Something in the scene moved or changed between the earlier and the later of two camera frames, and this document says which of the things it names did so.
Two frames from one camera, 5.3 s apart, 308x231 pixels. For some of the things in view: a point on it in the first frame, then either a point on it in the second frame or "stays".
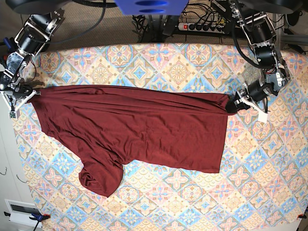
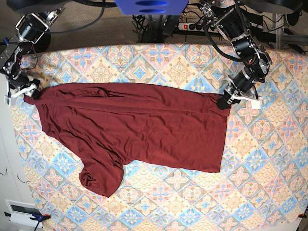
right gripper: (255, 94) to (231, 90)
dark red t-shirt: (113, 124) stays
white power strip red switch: (206, 28) stays
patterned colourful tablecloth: (262, 185) stays
